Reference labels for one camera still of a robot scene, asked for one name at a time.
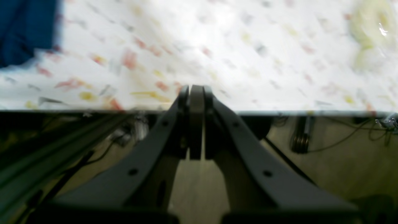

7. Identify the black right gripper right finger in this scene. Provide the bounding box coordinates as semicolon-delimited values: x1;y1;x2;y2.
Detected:
197;86;360;224

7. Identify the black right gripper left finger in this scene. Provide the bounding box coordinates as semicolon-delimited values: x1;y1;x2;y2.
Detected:
27;85;199;224

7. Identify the navy blue t-shirt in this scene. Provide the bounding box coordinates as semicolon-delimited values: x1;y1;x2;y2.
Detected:
0;0;62;68

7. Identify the clear tape roll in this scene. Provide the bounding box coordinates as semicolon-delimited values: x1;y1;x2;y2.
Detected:
349;0;397;71

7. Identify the terrazzo pattern table cloth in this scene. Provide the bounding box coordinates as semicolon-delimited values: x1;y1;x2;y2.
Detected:
1;0;397;115

